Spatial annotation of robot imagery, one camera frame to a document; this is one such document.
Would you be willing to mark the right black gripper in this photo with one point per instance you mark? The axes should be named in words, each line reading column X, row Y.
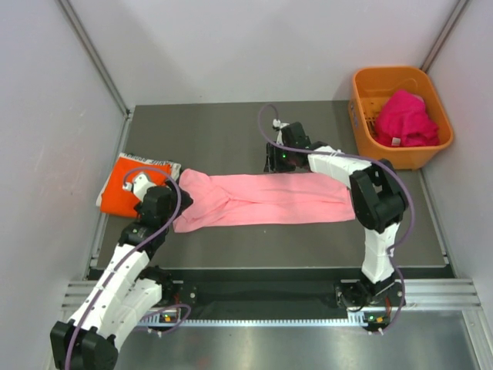
column 273, row 164

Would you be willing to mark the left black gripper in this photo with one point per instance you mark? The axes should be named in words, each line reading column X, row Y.
column 186, row 202

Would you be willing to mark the white printed t shirt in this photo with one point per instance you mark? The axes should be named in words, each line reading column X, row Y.
column 154, row 160

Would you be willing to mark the light pink t shirt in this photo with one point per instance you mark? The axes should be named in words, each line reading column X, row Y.
column 277, row 198

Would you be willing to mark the magenta t shirt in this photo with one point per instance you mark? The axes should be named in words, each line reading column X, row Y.
column 404, row 122

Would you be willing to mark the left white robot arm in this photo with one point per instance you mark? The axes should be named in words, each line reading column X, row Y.
column 127, row 289

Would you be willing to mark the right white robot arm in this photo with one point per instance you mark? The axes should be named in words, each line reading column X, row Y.
column 378, row 200

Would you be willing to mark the orange plastic basket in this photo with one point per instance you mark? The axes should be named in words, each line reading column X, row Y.
column 372, row 87

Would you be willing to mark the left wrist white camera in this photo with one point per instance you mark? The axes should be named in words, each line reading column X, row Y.
column 139, row 185

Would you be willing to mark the wrist white camera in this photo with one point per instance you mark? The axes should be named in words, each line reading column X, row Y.
column 278, row 125
column 139, row 185

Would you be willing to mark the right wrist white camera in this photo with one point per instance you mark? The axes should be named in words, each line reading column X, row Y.
column 278, row 125

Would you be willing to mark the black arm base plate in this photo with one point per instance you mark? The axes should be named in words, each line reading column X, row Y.
column 273, row 293

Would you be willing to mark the grey slotted cable duct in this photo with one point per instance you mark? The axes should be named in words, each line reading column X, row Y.
column 167, row 320

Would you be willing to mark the aluminium frame rail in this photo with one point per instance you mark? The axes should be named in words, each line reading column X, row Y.
column 421, row 294

